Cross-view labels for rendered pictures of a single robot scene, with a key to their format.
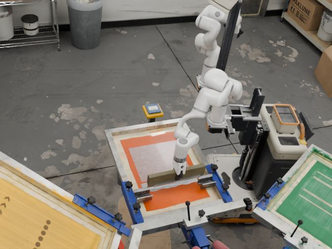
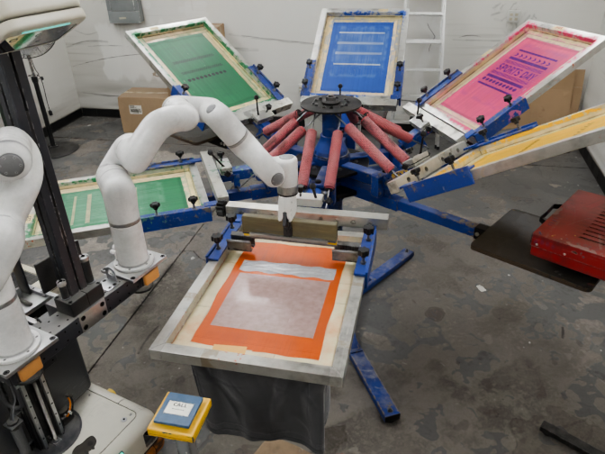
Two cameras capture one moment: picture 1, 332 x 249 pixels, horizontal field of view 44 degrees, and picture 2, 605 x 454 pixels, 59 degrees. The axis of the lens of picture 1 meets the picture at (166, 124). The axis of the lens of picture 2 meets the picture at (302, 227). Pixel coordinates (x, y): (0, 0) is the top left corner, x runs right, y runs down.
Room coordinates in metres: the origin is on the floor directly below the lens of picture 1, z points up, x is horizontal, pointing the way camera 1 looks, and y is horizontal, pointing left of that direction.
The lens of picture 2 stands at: (2.91, 1.00, 2.08)
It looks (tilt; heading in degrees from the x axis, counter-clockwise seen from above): 30 degrees down; 219
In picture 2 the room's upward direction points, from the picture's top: 2 degrees counter-clockwise
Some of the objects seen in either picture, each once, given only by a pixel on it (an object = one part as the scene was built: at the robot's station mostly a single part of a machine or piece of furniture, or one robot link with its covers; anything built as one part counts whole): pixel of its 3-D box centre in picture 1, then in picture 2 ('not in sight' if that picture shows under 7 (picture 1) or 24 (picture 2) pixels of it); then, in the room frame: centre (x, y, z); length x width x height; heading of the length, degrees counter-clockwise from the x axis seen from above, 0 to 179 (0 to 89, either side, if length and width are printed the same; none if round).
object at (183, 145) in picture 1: (186, 144); (275, 171); (1.66, -0.13, 1.33); 0.15 x 0.10 x 0.11; 156
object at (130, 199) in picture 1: (132, 203); (365, 257); (1.47, 0.13, 0.98); 0.30 x 0.05 x 0.07; 25
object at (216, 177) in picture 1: (217, 184); (226, 243); (1.70, -0.37, 0.98); 0.30 x 0.05 x 0.07; 25
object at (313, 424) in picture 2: not in sight; (257, 398); (2.07, 0.10, 0.74); 0.45 x 0.03 x 0.43; 115
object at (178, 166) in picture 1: (179, 162); (288, 203); (1.63, -0.11, 1.20); 0.10 x 0.07 x 0.11; 25
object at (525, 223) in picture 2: not in sight; (446, 218); (0.90, 0.20, 0.91); 1.34 x 0.40 x 0.08; 85
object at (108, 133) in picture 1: (163, 165); (277, 286); (1.80, -0.02, 0.97); 0.79 x 0.58 x 0.04; 25
